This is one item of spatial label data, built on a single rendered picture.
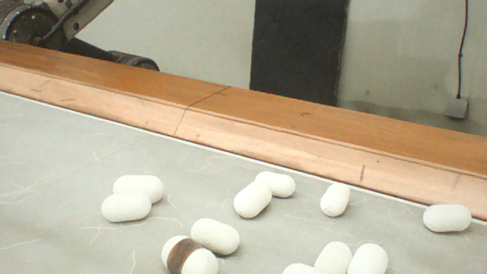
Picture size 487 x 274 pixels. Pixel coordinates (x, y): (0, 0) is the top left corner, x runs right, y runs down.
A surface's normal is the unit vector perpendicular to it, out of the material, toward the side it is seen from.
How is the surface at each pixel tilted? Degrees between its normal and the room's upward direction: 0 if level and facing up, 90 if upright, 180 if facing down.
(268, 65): 86
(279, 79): 86
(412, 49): 89
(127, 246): 0
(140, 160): 0
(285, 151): 45
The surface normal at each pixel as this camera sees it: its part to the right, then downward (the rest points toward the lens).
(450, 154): 0.04, -0.92
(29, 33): 0.81, 0.27
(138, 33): -0.40, 0.34
